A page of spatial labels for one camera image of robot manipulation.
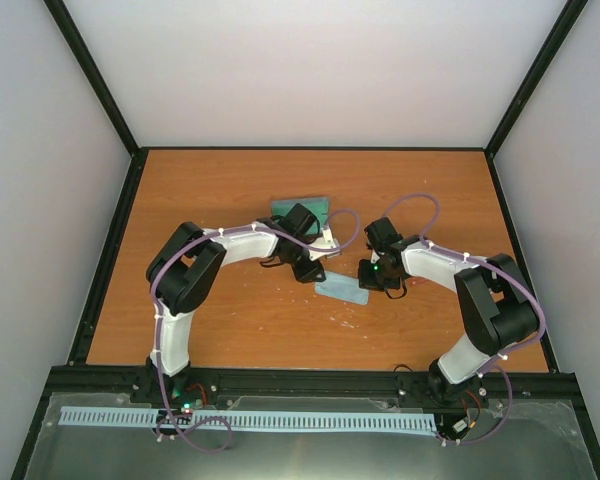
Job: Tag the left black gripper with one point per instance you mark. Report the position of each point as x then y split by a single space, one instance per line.
305 275

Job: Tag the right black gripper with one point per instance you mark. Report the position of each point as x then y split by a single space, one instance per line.
366 282

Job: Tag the blue cleaning cloth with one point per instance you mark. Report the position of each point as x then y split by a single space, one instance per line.
343 288

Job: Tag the grey glasses case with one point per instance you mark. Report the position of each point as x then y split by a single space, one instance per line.
318 206

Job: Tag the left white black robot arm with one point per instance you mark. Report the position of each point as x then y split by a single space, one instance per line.
184 271

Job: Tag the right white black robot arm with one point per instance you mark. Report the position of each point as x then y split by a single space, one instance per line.
497 309

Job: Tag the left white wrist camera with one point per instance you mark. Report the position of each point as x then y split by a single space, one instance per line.
324 246

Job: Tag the light blue slotted cable duct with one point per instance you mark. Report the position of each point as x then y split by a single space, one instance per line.
253 421

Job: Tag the black aluminium frame rail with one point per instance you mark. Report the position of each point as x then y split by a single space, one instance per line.
405 387

